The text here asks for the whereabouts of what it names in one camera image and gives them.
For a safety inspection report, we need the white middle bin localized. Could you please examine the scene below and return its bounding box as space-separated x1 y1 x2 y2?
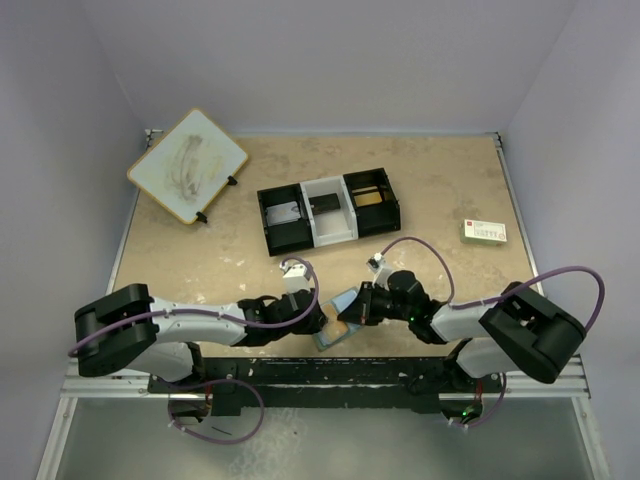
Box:
300 176 358 248

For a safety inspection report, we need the black bin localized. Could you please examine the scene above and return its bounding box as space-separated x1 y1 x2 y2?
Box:
343 168 401 238
257 183 314 256

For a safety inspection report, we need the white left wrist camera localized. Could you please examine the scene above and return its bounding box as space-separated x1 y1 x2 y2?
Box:
280 257 311 294

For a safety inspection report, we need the gold credit card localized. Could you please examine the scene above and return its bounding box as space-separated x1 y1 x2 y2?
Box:
323 321 349 341

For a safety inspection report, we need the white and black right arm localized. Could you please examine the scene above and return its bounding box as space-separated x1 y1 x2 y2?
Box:
338 270 586 391

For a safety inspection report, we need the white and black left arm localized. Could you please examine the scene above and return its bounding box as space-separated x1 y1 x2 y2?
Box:
68 283 327 392

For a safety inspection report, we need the yellow rimmed whiteboard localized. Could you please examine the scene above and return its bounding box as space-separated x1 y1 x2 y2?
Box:
127 108 249 225

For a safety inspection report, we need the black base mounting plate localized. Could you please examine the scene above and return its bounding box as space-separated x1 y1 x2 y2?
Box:
149 357 501 416

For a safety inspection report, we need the white card box red logo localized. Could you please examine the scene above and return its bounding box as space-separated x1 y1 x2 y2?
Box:
460 219 507 246

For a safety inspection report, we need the black bin left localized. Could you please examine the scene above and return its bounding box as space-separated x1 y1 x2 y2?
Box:
257 183 314 256

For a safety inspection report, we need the black card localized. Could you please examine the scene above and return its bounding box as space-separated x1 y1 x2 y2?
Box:
309 193 341 216

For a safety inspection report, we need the silver VIP card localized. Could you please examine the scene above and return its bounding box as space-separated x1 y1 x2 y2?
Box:
266 201 302 226

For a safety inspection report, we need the black bin right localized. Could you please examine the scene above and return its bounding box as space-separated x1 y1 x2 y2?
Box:
343 168 401 238

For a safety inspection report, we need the green leather card holder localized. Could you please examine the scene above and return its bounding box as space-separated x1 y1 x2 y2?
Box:
312 288 361 352

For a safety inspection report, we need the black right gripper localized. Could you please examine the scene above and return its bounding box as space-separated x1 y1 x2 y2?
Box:
338 281 413 326

